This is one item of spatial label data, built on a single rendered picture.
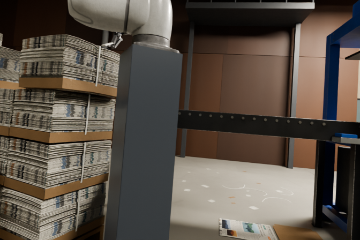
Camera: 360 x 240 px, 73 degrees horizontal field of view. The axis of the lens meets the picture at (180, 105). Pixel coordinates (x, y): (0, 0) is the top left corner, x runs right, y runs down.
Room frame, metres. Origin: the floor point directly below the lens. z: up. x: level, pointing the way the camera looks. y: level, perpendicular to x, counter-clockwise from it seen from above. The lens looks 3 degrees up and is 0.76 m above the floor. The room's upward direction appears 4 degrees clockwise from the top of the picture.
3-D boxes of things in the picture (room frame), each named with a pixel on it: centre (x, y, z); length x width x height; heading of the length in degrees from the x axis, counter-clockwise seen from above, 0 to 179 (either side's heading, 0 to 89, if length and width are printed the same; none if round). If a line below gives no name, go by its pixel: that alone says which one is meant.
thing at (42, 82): (1.12, 0.58, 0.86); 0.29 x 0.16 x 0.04; 65
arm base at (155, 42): (0.99, 0.12, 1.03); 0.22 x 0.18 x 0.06; 116
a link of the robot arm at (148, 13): (0.98, 0.15, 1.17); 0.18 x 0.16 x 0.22; 105
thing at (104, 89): (1.31, 0.49, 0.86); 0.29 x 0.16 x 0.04; 65
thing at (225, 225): (1.73, -0.52, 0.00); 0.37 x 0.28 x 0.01; 81
